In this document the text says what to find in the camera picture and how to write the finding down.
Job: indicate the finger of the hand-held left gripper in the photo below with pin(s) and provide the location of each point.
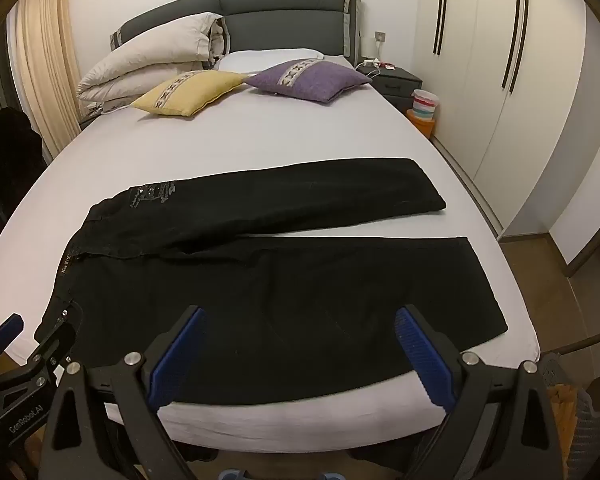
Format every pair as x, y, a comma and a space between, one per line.
7, 332
50, 352

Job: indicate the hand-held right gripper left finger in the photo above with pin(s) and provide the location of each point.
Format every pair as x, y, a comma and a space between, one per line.
175, 360

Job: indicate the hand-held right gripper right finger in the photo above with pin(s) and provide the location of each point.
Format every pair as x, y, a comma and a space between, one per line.
425, 360

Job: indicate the black pants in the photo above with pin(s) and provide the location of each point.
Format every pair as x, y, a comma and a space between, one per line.
280, 285

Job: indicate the dark cloth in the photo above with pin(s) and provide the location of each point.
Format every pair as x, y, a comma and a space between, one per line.
10, 160

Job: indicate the orange box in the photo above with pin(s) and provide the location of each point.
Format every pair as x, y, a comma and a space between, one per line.
422, 129

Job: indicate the white-sheeted bed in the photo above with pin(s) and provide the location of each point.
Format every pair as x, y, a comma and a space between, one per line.
280, 130

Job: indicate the striped white bucket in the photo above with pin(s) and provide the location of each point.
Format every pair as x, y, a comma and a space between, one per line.
424, 105

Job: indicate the white wardrobe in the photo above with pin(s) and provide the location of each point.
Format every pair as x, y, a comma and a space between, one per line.
480, 110

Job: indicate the yellow patterned cushion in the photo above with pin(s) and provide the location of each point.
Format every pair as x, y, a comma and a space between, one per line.
190, 95

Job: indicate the beige curtain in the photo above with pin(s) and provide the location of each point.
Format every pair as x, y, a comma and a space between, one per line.
45, 60

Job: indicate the dark grey nightstand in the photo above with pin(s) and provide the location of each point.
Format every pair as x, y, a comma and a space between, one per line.
400, 85

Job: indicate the purple patterned cushion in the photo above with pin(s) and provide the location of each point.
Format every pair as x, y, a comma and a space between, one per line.
325, 82

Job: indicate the white power strip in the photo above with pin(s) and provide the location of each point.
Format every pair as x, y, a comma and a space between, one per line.
370, 63

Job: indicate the folded cream duvet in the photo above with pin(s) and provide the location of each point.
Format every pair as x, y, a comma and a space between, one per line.
145, 55

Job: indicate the white pillow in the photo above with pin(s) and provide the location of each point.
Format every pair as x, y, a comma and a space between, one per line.
260, 60

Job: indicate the grey upholstered headboard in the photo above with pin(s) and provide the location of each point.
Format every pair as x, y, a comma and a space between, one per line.
280, 5

